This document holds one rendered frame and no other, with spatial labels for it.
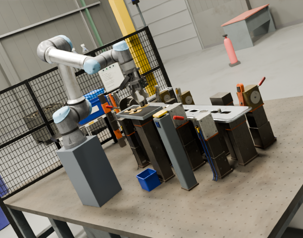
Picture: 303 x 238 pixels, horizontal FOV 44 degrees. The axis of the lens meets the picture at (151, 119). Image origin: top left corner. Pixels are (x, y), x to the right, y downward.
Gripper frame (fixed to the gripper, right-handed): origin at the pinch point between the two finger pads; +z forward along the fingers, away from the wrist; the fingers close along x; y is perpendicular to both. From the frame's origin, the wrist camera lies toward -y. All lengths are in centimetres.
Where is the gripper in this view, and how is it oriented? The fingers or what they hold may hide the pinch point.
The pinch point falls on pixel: (141, 103)
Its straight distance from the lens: 206.4
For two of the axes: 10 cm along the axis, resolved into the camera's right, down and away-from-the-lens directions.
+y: 7.4, -1.3, -6.6
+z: 3.8, 8.9, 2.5
